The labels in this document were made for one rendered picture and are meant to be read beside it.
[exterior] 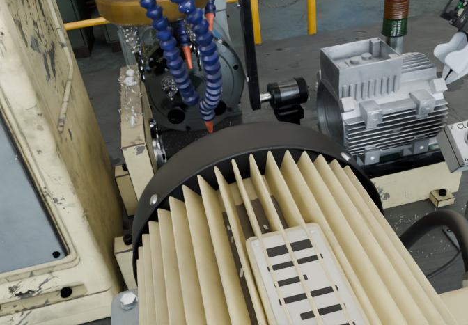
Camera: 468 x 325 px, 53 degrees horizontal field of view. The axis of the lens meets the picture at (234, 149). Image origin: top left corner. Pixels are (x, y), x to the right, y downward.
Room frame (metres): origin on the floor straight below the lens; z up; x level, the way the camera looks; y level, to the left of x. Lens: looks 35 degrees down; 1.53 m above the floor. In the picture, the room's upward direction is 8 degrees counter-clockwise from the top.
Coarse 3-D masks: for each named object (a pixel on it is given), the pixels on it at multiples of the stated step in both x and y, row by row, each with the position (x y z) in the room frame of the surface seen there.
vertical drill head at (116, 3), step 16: (96, 0) 0.72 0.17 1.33; (112, 0) 0.69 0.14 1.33; (128, 0) 0.68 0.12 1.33; (160, 0) 0.66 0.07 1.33; (208, 0) 0.72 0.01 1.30; (112, 16) 0.68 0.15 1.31; (128, 16) 0.67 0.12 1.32; (144, 16) 0.66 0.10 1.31; (176, 16) 0.67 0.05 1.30; (128, 32) 0.69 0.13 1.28; (192, 48) 0.79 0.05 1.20; (144, 80) 0.71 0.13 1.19
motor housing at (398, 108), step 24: (408, 72) 0.77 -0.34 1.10; (432, 72) 0.77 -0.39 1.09; (384, 96) 0.74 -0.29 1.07; (408, 96) 0.74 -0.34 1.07; (336, 120) 0.85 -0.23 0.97; (360, 120) 0.71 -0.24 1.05; (384, 120) 0.71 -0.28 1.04; (408, 120) 0.71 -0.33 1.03; (432, 120) 0.71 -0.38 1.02; (360, 144) 0.70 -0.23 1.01; (384, 144) 0.71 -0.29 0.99; (408, 144) 0.72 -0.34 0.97
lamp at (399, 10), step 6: (384, 0) 1.12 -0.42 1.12; (408, 0) 1.10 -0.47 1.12; (384, 6) 1.12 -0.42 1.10; (390, 6) 1.10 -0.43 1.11; (396, 6) 1.09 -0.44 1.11; (402, 6) 1.09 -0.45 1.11; (408, 6) 1.10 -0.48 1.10; (384, 12) 1.12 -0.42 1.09; (390, 12) 1.10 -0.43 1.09; (396, 12) 1.09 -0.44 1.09; (402, 12) 1.09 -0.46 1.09; (408, 12) 1.11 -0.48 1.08; (390, 18) 1.10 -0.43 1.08; (396, 18) 1.09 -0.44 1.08; (402, 18) 1.09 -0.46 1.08
